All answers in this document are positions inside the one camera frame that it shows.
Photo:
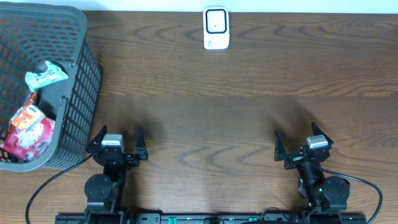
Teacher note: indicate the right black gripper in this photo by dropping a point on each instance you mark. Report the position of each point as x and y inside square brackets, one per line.
[294, 159]

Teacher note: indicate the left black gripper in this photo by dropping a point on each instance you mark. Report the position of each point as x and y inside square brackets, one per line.
[130, 156]

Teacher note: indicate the red purple snack bag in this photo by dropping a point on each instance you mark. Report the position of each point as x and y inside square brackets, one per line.
[31, 144]

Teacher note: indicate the small orange carton box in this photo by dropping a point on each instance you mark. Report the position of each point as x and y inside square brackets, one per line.
[26, 117]

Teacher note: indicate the teal snack wrapper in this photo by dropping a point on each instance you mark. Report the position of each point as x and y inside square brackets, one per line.
[51, 75]

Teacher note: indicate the orange brown snack bar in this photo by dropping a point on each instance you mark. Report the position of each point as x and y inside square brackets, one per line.
[32, 99]

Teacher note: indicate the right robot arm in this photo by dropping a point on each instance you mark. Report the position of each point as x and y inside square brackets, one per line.
[327, 196]

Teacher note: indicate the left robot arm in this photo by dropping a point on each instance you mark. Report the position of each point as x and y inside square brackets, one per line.
[104, 191]

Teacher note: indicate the white barcode scanner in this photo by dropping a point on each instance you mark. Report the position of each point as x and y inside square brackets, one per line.
[216, 28]

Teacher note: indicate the dark grey plastic basket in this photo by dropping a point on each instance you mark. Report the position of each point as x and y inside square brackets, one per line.
[31, 35]

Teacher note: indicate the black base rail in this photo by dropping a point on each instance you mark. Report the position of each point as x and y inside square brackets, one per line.
[155, 218]

